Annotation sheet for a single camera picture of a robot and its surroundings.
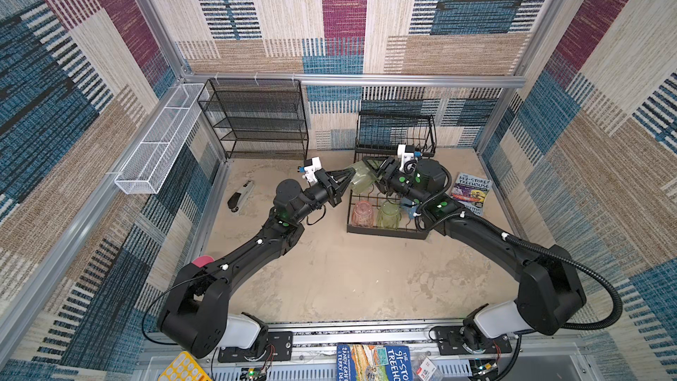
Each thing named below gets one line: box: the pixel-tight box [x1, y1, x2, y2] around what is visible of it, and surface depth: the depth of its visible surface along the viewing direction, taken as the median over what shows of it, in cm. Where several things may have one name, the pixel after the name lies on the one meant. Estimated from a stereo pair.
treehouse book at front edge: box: [336, 343, 413, 381], surface depth 70 cm
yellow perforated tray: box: [157, 351, 214, 381], surface depth 70 cm
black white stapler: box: [227, 179, 255, 216], surface depth 104 cm
